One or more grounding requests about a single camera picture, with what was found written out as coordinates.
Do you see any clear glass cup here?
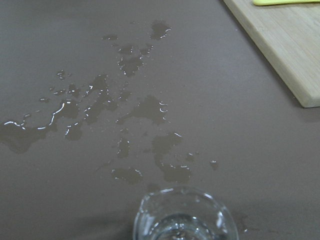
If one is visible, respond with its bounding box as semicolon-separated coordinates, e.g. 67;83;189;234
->
132;186;239;240

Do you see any wooden cutting board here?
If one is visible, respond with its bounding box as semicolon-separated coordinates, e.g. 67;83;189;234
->
224;0;320;108

